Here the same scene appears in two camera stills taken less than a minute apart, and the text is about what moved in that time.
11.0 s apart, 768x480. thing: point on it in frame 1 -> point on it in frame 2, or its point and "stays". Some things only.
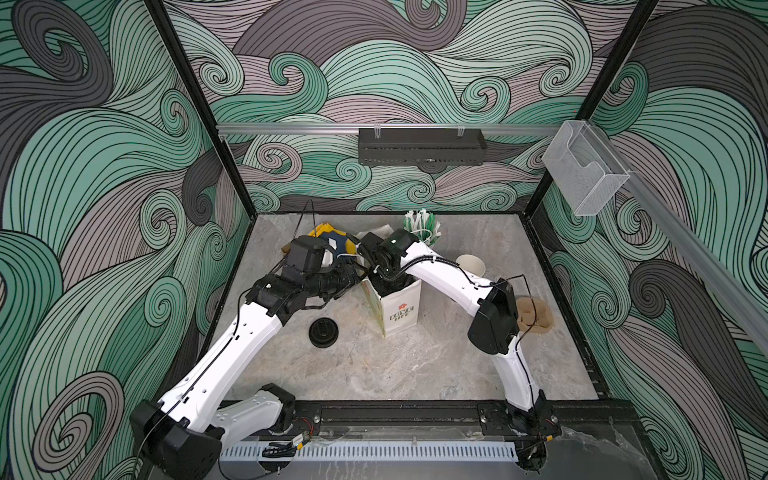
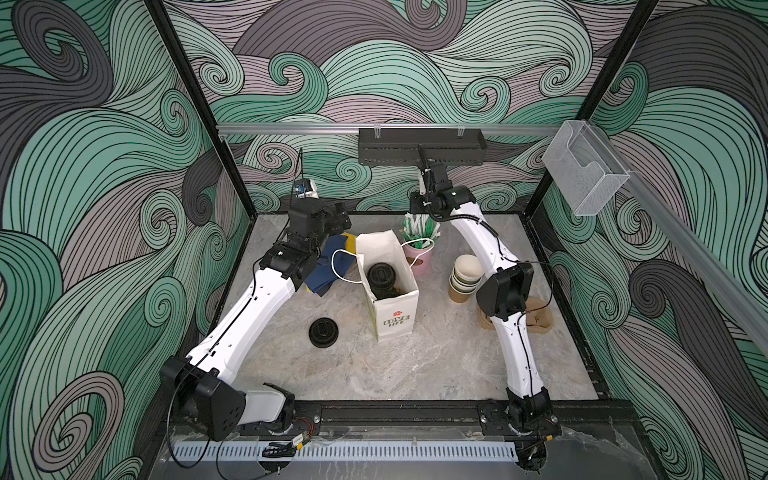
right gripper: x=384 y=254 -> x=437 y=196
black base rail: x=563 y=419 stays
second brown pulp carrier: x=525 y=315 stays
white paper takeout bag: x=398 y=313 stays
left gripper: x=348 y=279 -> x=336 y=219
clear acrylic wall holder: x=582 y=169 stays
